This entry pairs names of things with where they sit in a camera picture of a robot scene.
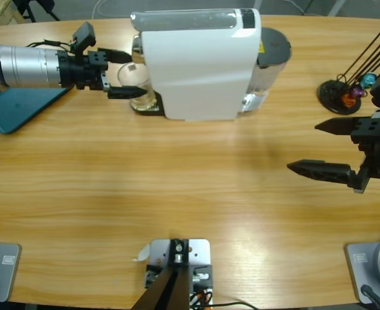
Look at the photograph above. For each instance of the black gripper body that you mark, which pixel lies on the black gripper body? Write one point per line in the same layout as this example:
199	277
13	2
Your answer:
375	148
80	71

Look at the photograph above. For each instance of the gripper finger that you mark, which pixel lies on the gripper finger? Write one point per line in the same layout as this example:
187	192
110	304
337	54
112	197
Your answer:
115	55
319	170
125	92
337	126

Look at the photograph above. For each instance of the clear glass cup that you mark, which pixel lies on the clear glass cup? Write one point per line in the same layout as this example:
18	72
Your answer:
135	76

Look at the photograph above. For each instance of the grey coffee machine lever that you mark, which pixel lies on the grey coffee machine lever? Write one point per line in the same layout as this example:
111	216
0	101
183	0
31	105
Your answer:
183	20

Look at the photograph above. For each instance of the orange coffee capsule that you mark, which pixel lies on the orange coffee capsule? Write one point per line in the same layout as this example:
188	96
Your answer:
349	100

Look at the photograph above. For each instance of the purple coffee capsule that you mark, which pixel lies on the purple coffee capsule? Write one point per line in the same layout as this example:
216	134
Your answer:
358	91

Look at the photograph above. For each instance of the teal coffee capsule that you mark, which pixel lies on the teal coffee capsule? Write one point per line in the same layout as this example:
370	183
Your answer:
368	80

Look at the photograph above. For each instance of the white capsule coffee machine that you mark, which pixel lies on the white capsule coffee machine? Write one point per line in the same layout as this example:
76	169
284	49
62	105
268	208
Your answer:
196	74

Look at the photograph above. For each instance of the black capsule holder with rods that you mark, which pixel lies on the black capsule holder with rods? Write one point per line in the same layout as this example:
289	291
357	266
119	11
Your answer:
330	93

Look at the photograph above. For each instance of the chrome drip tray grate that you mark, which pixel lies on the chrome drip tray grate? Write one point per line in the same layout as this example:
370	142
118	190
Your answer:
154	111

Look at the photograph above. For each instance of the teal rectangular tray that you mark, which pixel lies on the teal rectangular tray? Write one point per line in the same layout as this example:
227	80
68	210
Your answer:
18	108

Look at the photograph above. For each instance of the clear water tank grey lid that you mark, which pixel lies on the clear water tank grey lid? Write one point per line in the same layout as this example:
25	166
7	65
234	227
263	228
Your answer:
274	48

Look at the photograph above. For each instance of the grey metal leg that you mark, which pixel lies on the grey metal leg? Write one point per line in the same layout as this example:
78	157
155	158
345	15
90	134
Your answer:
337	6

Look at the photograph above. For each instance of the white paper tab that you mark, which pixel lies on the white paper tab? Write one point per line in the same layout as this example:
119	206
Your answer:
142	253

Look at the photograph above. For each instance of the black chair frame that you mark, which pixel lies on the black chair frame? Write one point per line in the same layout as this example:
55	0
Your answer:
31	3

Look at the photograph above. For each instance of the arm grey base plate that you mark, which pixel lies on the arm grey base plate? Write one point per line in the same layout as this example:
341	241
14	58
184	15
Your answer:
2	268
371	264

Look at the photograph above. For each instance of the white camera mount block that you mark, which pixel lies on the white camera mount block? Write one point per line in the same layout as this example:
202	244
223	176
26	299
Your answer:
199	252

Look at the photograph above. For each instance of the dark camera mount post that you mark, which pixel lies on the dark camera mount post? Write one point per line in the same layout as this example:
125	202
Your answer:
170	284

